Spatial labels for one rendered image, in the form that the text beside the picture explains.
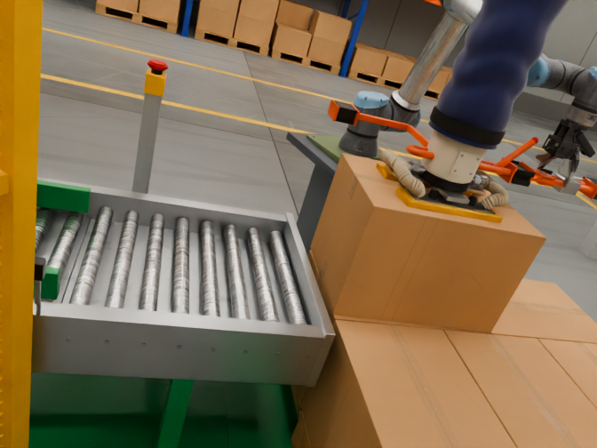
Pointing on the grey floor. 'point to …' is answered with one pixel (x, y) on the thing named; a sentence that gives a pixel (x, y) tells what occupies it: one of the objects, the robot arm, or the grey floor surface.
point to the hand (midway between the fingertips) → (552, 179)
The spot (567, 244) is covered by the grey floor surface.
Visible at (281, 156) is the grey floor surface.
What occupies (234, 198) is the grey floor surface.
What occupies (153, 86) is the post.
